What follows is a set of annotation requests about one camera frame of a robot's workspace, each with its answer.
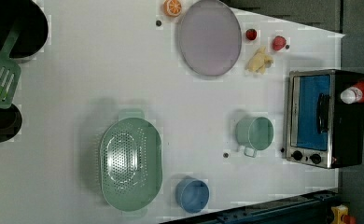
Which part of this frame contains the grey round plate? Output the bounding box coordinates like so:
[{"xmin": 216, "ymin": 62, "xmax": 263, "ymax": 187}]
[{"xmin": 177, "ymin": 0, "xmax": 242, "ymax": 77}]

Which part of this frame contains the green slotted spatula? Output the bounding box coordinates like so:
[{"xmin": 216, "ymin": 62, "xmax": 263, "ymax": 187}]
[{"xmin": 0, "ymin": 18, "xmax": 23, "ymax": 109}]

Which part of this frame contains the red ketchup bottle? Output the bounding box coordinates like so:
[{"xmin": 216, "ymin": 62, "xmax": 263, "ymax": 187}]
[{"xmin": 340, "ymin": 81, "xmax": 364, "ymax": 104}]

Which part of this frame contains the green colander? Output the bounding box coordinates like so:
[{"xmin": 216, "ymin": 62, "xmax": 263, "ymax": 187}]
[{"xmin": 99, "ymin": 108, "xmax": 162, "ymax": 212}]

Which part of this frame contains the pink strawberry toy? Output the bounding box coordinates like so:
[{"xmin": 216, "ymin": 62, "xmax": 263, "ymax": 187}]
[{"xmin": 272, "ymin": 35, "xmax": 287, "ymax": 51}]

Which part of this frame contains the blue cup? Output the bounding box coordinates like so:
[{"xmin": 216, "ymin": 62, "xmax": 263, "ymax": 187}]
[{"xmin": 175, "ymin": 176, "xmax": 210, "ymax": 214}]

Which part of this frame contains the orange slice toy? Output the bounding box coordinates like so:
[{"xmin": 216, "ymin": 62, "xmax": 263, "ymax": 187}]
[{"xmin": 163, "ymin": 0, "xmax": 182, "ymax": 17}]

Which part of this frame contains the black utensil cup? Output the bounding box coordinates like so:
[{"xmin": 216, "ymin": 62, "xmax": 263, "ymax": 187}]
[{"xmin": 0, "ymin": 0, "xmax": 49, "ymax": 63}]

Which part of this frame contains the green mug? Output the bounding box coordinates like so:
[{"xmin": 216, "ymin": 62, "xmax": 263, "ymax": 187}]
[{"xmin": 235, "ymin": 116, "xmax": 274, "ymax": 158}]

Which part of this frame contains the black toaster oven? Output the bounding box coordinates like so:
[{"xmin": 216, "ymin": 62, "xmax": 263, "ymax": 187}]
[{"xmin": 286, "ymin": 69, "xmax": 364, "ymax": 169}]

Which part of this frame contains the dark red strawberry toy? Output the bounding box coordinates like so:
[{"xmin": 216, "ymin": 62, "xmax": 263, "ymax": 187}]
[{"xmin": 245, "ymin": 29, "xmax": 258, "ymax": 41}]

